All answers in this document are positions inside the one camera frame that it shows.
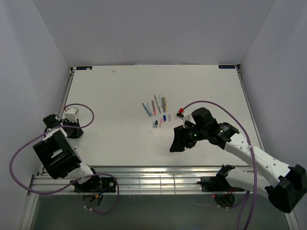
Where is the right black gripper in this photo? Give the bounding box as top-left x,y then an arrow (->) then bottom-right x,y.
169,123 -> 207,152

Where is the yellow highlighter pen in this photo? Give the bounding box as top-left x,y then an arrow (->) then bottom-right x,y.
163,96 -> 167,111

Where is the purple highlighter pen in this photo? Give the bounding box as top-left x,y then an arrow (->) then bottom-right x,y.
161,97 -> 166,113

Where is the pink highlighter pen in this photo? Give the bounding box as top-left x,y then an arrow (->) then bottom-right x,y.
152,100 -> 156,115

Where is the light blue pen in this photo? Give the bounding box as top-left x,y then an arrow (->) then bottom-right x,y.
142,103 -> 152,117

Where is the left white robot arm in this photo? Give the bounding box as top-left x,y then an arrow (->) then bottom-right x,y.
33,114 -> 102,192

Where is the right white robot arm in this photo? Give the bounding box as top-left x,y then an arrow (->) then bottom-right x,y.
170,107 -> 307,213

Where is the left blue corner label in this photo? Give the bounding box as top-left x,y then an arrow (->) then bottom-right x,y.
76,66 -> 93,70

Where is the blue corner label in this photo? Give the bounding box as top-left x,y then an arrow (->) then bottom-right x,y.
76,66 -> 93,70
218,65 -> 236,69

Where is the right blue corner label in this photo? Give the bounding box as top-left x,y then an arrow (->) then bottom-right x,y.
218,65 -> 236,69

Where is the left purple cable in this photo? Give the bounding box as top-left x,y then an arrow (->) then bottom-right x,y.
9,103 -> 120,215

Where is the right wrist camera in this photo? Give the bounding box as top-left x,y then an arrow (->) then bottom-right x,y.
176,108 -> 191,127

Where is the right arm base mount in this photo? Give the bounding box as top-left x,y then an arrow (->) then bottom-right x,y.
197,165 -> 245,193

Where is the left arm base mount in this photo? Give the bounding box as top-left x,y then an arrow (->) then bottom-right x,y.
72,175 -> 116,193

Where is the aluminium rail frame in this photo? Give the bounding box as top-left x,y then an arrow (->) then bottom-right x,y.
26,166 -> 288,198

